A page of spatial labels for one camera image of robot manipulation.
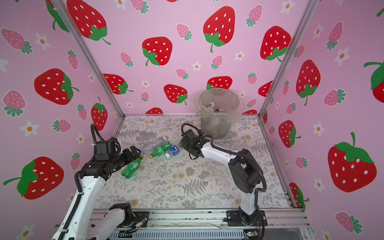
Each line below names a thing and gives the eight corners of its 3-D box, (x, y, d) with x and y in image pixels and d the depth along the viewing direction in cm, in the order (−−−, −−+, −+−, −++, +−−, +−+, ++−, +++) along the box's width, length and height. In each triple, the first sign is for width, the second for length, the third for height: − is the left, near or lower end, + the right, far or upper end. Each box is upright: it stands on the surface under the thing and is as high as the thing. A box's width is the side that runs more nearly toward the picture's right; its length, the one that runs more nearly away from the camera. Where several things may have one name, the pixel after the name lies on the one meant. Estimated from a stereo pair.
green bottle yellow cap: (151, 159, 98) (148, 155, 94) (167, 143, 106) (165, 139, 102) (156, 163, 96) (154, 158, 92) (172, 147, 104) (171, 142, 100)
